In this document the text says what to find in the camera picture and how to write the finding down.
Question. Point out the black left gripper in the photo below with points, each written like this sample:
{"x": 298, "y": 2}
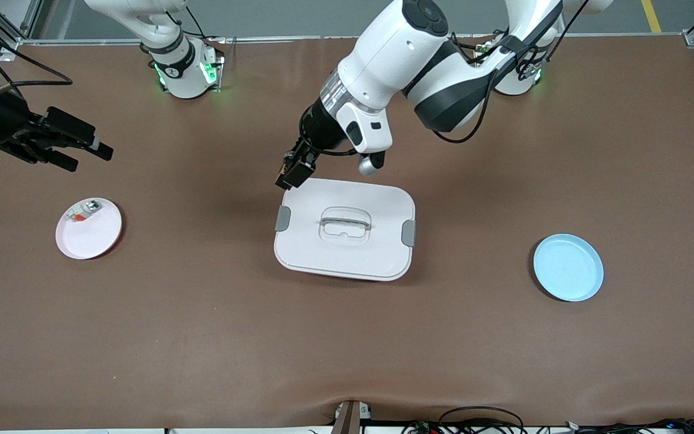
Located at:
{"x": 323, "y": 131}

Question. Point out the brown table mat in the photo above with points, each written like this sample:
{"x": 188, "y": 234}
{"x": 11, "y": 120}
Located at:
{"x": 347, "y": 337}

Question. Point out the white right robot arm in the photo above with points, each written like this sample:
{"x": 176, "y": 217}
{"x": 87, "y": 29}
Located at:
{"x": 181, "y": 66}

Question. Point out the pink box with white lid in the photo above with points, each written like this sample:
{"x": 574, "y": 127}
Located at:
{"x": 344, "y": 241}

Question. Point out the pale pink round plate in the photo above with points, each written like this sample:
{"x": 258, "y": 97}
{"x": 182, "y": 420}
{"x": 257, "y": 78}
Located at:
{"x": 91, "y": 238}

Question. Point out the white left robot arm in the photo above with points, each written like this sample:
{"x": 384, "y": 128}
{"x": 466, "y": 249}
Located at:
{"x": 395, "y": 54}

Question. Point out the aluminium profile bar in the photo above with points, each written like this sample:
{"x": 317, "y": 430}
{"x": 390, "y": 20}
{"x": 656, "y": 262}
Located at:
{"x": 350, "y": 419}

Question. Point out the small white orange object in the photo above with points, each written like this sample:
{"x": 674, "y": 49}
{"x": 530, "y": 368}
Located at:
{"x": 85, "y": 210}

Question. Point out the small electronics board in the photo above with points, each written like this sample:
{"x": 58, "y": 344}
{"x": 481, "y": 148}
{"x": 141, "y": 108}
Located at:
{"x": 425, "y": 428}

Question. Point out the silver table edge rail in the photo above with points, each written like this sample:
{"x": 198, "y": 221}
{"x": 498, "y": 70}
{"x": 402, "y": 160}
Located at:
{"x": 275, "y": 39}

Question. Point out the light blue round plate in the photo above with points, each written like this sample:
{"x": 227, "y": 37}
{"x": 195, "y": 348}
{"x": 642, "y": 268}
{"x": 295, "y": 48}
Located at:
{"x": 568, "y": 268}

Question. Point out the aluminium corner frame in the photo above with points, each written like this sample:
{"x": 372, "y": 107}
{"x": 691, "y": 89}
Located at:
{"x": 12, "y": 43}

